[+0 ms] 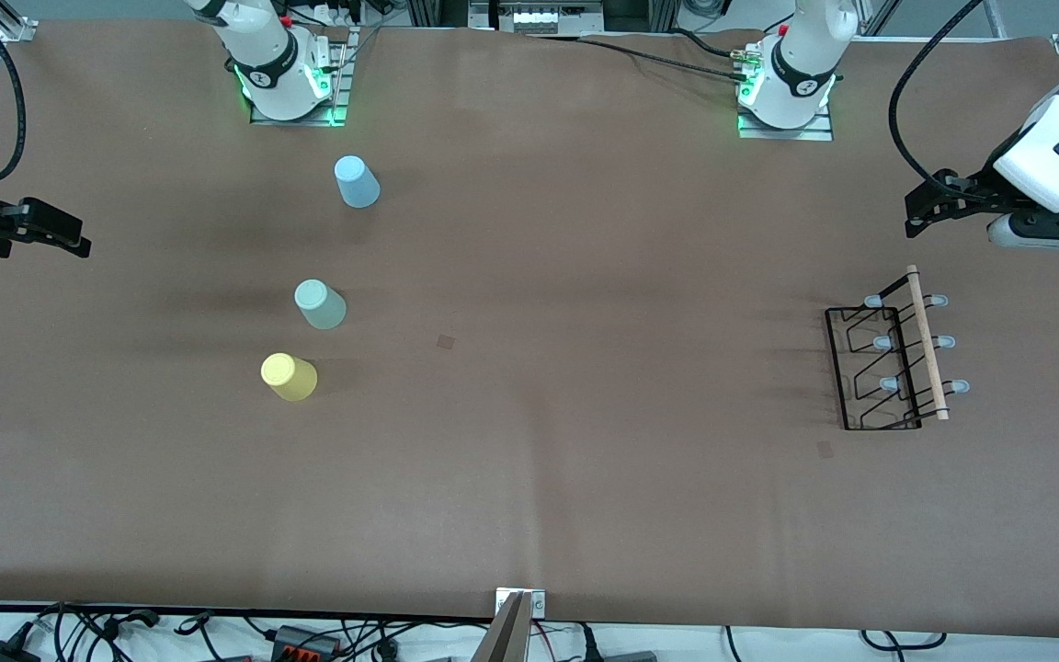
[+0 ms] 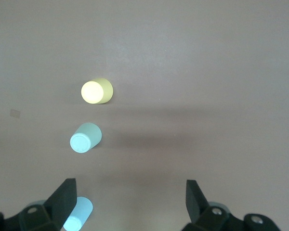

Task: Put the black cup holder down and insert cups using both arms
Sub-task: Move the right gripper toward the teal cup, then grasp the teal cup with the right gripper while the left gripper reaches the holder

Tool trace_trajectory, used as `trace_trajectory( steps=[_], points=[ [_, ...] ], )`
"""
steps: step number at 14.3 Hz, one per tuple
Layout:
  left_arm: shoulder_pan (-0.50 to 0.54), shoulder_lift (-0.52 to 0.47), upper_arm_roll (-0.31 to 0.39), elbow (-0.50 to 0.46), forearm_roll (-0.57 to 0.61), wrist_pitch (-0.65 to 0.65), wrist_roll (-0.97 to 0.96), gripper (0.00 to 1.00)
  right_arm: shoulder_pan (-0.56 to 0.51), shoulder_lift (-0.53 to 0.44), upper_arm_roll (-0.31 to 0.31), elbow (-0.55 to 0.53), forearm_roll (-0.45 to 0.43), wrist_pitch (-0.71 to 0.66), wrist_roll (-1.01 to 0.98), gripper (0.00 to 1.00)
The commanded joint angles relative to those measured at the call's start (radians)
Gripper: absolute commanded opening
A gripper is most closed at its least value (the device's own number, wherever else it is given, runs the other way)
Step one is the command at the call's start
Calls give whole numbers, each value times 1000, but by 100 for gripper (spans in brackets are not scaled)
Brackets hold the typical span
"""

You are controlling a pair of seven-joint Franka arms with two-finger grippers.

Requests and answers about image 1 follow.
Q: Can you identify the pale green plastic cup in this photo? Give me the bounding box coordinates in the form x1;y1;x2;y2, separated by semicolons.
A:
294;280;347;330

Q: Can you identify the small metal mounting bracket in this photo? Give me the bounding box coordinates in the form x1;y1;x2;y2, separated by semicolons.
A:
495;588;547;618

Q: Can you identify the white power strip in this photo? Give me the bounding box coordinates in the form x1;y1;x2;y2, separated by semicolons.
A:
491;0;606;34

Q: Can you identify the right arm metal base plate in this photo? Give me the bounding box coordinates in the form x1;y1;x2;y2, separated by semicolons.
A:
247;26;361;128

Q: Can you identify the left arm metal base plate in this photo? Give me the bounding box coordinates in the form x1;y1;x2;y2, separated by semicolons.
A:
736;97;835;142

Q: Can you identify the light blue plastic cup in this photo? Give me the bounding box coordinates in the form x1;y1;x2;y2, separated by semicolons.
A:
334;155;381;209

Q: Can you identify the grey camera mount bar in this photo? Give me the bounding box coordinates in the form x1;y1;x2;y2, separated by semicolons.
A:
469;592;535;662

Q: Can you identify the black wire cup holder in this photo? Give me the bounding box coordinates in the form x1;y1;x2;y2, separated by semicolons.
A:
826;265;970;431

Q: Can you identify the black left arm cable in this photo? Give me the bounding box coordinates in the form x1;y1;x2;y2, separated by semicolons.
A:
888;0;990;185

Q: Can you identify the yellow plastic cup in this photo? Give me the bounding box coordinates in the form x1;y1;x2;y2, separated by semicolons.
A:
260;353;318;402

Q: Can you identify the black orange connector block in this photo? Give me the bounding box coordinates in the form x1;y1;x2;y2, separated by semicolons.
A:
270;624;344;659

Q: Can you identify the brown table cover sheet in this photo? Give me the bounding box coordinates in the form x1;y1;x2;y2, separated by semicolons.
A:
0;18;1059;640

